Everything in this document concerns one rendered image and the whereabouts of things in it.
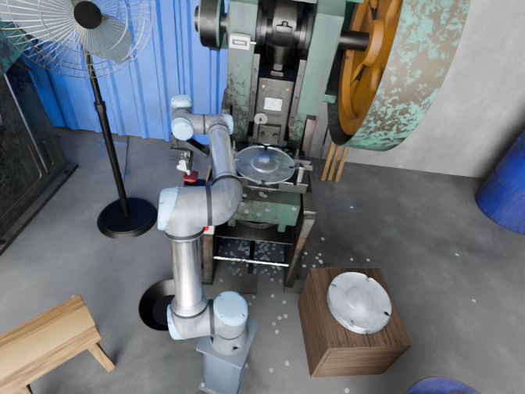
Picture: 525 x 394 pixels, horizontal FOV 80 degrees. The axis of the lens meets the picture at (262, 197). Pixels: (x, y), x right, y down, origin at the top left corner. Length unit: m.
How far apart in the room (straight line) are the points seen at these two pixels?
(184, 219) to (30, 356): 0.92
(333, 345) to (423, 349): 0.73
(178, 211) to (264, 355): 1.11
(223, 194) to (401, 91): 0.61
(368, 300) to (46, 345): 1.35
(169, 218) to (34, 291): 1.40
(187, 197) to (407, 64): 0.72
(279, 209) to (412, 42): 0.88
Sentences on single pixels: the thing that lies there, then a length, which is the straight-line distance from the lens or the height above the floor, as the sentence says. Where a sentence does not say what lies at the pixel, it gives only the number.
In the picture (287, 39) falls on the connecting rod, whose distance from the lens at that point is 1.31.
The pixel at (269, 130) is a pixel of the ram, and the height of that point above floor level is 0.95.
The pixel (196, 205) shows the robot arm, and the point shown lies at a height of 1.06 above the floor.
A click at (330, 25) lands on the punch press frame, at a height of 1.40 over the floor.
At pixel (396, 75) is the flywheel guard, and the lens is 1.05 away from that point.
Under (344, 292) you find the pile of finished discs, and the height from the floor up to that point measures 0.39.
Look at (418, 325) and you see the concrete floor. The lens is 2.16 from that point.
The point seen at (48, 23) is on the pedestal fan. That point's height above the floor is 1.26.
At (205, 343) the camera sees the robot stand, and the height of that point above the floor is 0.45.
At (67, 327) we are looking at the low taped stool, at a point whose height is 0.33.
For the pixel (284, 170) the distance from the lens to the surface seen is 1.48.
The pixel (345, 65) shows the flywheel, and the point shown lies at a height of 1.16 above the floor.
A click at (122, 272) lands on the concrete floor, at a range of 2.08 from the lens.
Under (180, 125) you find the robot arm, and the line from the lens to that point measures 1.15.
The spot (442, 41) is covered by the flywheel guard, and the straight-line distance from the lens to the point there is 1.08.
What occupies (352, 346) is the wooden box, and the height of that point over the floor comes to 0.35.
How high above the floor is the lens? 1.66
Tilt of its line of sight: 42 degrees down
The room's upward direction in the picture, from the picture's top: 9 degrees clockwise
